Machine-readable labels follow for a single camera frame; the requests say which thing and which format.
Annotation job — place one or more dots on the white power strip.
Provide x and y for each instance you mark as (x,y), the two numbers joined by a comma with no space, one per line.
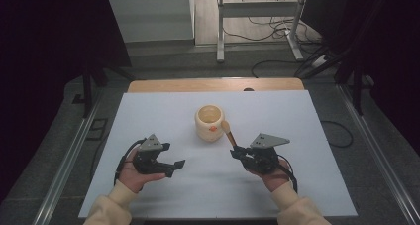
(319,60)

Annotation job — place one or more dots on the white metal desk frame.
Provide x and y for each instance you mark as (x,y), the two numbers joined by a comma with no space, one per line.
(257,9)

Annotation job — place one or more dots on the cream cup with orange beak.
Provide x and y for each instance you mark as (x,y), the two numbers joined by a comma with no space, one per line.
(208,124)

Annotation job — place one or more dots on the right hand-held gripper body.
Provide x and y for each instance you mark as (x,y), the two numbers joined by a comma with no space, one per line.
(262,159)

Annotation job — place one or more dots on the aluminium floor rail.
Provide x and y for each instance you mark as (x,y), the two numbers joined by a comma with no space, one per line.
(69,159)
(379,152)

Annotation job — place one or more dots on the person's right hand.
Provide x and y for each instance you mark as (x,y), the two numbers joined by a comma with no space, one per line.
(275,180)

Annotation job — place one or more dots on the wooden table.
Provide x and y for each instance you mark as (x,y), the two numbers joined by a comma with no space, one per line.
(185,85)

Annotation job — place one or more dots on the white table mat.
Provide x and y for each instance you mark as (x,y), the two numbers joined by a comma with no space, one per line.
(214,192)

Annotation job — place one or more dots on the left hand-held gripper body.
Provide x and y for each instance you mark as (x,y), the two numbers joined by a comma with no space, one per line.
(148,160)

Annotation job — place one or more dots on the dark curtain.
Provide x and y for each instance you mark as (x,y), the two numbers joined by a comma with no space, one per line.
(49,53)
(379,36)

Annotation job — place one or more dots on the grey white cabinet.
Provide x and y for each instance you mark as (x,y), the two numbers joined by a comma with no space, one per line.
(150,17)

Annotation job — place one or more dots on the person's left hand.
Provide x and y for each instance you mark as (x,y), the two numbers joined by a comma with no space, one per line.
(135,178)

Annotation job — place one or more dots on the dark metal stand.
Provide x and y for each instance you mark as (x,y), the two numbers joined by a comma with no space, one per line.
(357,92)
(87,89)

